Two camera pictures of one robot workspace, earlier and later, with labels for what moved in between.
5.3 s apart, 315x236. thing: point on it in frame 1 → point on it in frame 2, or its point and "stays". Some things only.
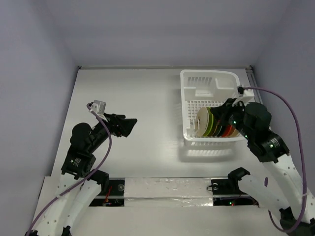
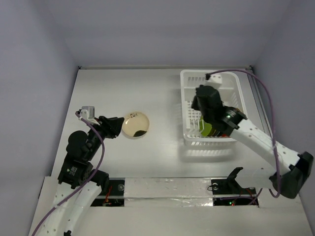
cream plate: [202, 121] → [135, 124]
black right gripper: [225, 109] → [205, 100]
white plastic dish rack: [201, 89] stays
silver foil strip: [168, 192] stays
